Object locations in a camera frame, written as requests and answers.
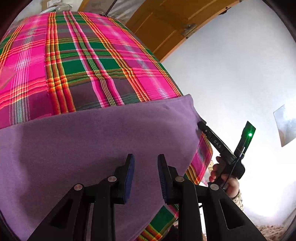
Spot purple fleece garment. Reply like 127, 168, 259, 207
1, 95, 200, 240

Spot floral sleeve right forearm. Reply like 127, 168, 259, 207
232, 190, 243, 211

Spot person right hand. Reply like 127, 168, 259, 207
209, 156, 240, 199

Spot printed cardboard box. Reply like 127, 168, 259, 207
273, 103, 296, 147

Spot wooden door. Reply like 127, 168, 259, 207
126, 0, 240, 61

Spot pink plaid bed sheet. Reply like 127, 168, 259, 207
1, 11, 213, 240

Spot plastic door curtain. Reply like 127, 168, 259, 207
83, 0, 145, 24

